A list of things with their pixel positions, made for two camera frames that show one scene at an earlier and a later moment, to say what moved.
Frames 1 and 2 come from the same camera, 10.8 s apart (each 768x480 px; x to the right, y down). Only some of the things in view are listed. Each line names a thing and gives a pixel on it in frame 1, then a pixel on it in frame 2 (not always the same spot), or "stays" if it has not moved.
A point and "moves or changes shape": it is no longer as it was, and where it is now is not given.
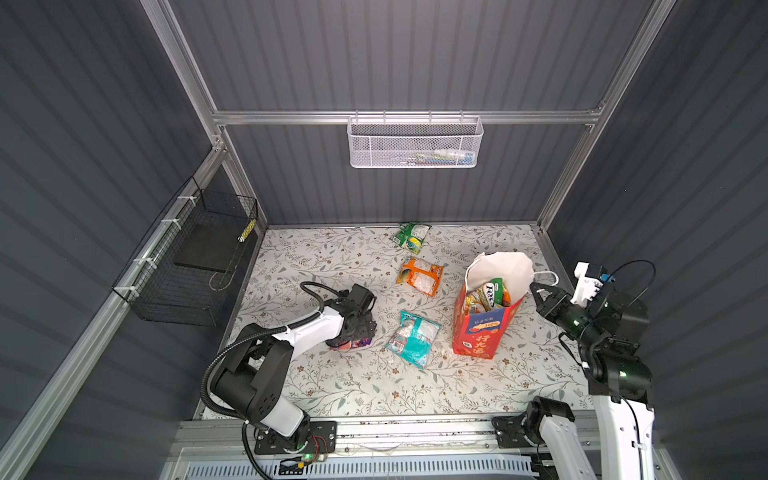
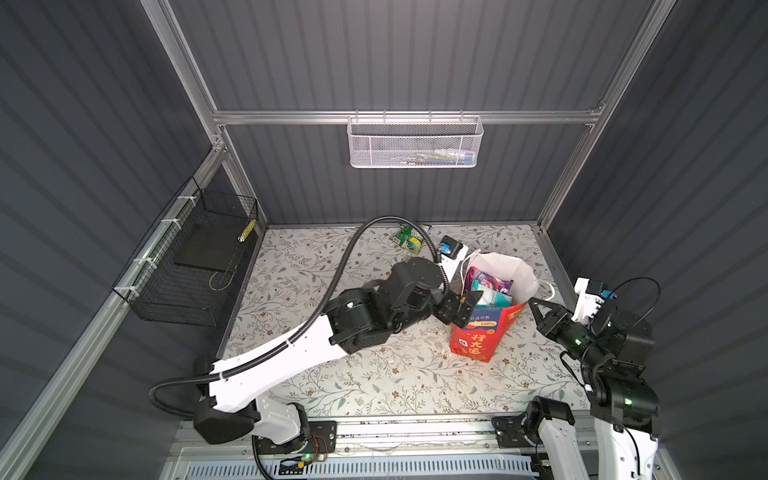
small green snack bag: [410, 235] stays
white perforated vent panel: [417, 468] stays
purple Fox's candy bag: [352, 344] moves or changes shape
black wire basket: [184, 267] stays
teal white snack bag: [414, 338] -> [491, 298]
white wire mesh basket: [414, 141] stays
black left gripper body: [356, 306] -> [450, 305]
